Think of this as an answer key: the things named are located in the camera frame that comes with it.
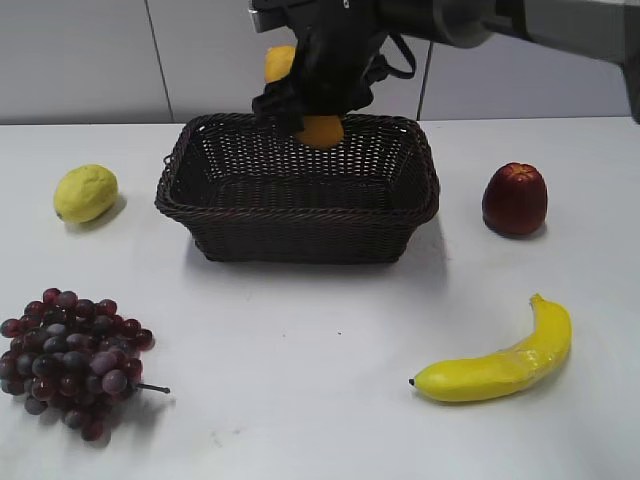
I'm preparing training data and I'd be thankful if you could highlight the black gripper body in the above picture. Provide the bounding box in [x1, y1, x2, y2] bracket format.
[250, 0, 389, 119]

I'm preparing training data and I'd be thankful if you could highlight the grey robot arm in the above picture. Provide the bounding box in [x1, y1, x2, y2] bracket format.
[249, 0, 639, 135]

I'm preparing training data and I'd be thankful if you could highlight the yellow lemon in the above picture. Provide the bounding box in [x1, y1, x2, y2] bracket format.
[53, 164, 119, 224]

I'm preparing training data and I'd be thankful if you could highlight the purple grape bunch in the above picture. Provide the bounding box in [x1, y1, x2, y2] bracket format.
[1, 288, 171, 442]

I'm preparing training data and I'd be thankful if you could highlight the yellow banana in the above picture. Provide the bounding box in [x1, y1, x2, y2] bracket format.
[409, 294, 573, 403]

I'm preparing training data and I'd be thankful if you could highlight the black wicker basket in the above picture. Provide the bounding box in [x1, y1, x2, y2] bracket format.
[155, 113, 440, 265]

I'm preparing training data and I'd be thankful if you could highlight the dark red wax apple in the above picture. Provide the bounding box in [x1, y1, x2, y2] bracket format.
[482, 163, 548, 236]

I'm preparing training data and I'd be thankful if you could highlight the yellow orange mango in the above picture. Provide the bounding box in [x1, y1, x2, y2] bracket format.
[264, 45, 344, 150]

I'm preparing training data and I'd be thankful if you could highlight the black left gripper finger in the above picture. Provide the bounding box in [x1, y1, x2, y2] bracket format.
[251, 79, 307, 135]

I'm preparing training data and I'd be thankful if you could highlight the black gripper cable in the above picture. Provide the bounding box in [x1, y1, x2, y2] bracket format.
[372, 33, 418, 81]

